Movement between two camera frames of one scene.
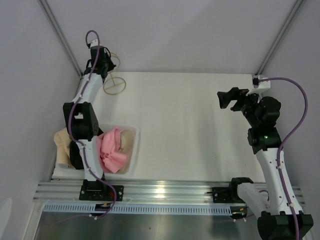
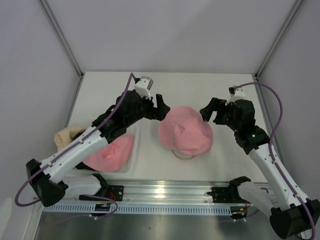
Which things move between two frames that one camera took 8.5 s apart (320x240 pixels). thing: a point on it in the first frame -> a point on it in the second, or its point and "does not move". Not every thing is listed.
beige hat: (62, 140) does not move
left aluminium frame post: (60, 35) does not move
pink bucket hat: (112, 158) -> (184, 129)
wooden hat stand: (114, 85) -> (183, 158)
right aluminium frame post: (278, 40) does not move
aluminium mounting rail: (150, 192) does not move
